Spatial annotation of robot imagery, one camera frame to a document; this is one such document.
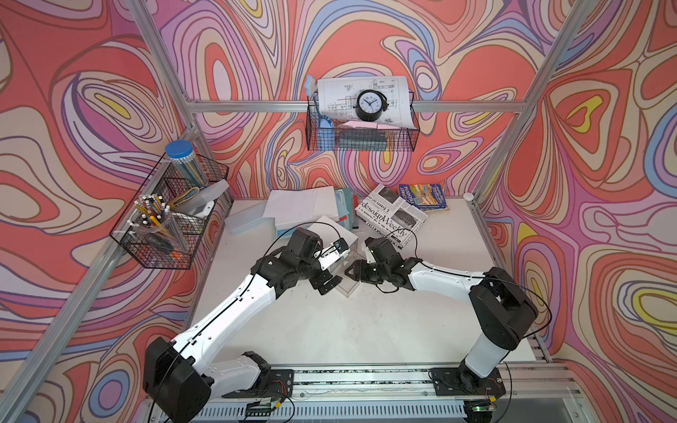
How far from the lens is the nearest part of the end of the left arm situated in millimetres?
677

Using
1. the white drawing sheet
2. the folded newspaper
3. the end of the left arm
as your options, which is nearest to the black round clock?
the white drawing sheet

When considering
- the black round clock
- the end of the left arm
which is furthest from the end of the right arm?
the black round clock

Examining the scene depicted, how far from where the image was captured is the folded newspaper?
1039mm

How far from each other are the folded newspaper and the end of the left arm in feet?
1.38

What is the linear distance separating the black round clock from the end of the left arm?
Answer: 487mm

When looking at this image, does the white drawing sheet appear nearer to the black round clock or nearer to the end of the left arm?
the black round clock

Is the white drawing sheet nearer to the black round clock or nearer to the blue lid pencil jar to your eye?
the black round clock

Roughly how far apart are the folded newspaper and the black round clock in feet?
1.22

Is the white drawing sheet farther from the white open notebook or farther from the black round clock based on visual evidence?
the white open notebook

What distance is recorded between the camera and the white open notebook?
107 centimetres
